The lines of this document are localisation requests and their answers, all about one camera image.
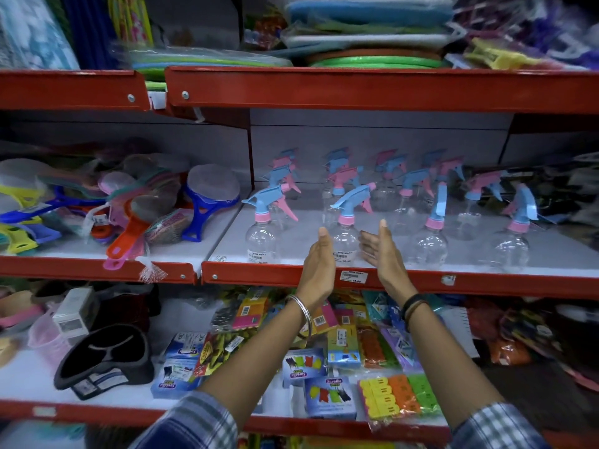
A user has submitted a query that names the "pile of colourful plastic strainers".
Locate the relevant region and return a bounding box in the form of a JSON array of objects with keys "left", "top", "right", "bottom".
[{"left": 0, "top": 140, "right": 242, "bottom": 273}]

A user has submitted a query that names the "person's left hand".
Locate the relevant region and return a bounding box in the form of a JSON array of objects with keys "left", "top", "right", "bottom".
[{"left": 296, "top": 226, "right": 337, "bottom": 312}]

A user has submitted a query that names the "pile of dark packed goods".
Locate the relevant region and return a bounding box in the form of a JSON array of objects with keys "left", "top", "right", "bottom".
[{"left": 528, "top": 151, "right": 599, "bottom": 250}]

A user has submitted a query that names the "red metal shelf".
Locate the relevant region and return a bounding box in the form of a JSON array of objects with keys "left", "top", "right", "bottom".
[
  {"left": 0, "top": 298, "right": 452, "bottom": 446},
  {"left": 0, "top": 69, "right": 151, "bottom": 113},
  {"left": 201, "top": 201, "right": 599, "bottom": 301},
  {"left": 164, "top": 65, "right": 599, "bottom": 115},
  {"left": 0, "top": 205, "right": 245, "bottom": 286}
]

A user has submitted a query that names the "white box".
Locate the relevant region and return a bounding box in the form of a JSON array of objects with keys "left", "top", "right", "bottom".
[{"left": 52, "top": 287, "right": 97, "bottom": 340}]

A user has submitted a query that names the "silver bangle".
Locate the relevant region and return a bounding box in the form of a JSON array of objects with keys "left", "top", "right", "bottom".
[{"left": 285, "top": 294, "right": 313, "bottom": 340}]

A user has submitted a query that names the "black wristband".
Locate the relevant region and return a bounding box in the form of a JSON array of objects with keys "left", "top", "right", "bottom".
[{"left": 400, "top": 293, "right": 429, "bottom": 333}]

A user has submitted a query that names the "dark blue roll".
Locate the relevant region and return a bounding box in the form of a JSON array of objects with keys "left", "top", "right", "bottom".
[{"left": 60, "top": 0, "right": 119, "bottom": 70}]

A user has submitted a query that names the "row of clear spray bottles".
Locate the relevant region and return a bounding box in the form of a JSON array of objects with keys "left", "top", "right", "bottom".
[{"left": 241, "top": 147, "right": 558, "bottom": 273}]

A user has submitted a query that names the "pink plastic tray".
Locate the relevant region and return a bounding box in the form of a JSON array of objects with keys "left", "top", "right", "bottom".
[{"left": 0, "top": 289, "right": 47, "bottom": 332}]

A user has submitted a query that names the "pink plastic jug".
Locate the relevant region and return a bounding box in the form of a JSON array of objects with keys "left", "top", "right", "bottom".
[{"left": 27, "top": 307, "right": 72, "bottom": 366}]

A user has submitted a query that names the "person's right forearm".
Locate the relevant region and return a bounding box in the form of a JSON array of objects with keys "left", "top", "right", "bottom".
[{"left": 405, "top": 303, "right": 506, "bottom": 431}]

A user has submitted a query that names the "stack of blue green mats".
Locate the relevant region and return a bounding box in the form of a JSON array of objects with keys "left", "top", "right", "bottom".
[{"left": 280, "top": 0, "right": 458, "bottom": 69}]

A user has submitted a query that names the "stack of green plastic plates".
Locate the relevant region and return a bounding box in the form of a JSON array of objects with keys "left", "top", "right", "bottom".
[{"left": 111, "top": 41, "right": 294, "bottom": 83}]

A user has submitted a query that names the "patterned blue roll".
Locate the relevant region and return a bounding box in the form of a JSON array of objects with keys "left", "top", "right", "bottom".
[{"left": 0, "top": 0, "right": 81, "bottom": 71}]

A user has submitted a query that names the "blue plaid shirt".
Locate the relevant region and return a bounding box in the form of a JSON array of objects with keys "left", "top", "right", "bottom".
[{"left": 129, "top": 392, "right": 554, "bottom": 449}]

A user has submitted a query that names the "black plastic caddy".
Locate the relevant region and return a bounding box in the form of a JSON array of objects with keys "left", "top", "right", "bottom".
[{"left": 53, "top": 323, "right": 155, "bottom": 401}]

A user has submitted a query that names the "person's left forearm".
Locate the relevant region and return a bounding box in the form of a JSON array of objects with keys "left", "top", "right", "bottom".
[{"left": 199, "top": 300, "right": 312, "bottom": 431}]

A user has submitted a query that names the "person's right hand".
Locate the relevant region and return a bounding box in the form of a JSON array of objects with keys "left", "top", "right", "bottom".
[{"left": 359, "top": 219, "right": 417, "bottom": 305}]

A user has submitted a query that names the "pile of clothes peg packets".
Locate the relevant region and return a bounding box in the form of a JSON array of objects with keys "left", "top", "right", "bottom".
[{"left": 150, "top": 286, "right": 471, "bottom": 433}]

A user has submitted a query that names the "pile of orange packed goods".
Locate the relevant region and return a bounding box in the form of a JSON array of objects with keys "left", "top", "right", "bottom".
[{"left": 468, "top": 297, "right": 599, "bottom": 394}]

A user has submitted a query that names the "pile of packed plastic clips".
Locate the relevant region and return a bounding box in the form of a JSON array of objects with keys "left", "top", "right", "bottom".
[{"left": 445, "top": 0, "right": 599, "bottom": 71}]

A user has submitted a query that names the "colourful striped packet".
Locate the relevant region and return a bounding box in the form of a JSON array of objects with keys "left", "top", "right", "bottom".
[{"left": 106, "top": 0, "right": 154, "bottom": 48}]

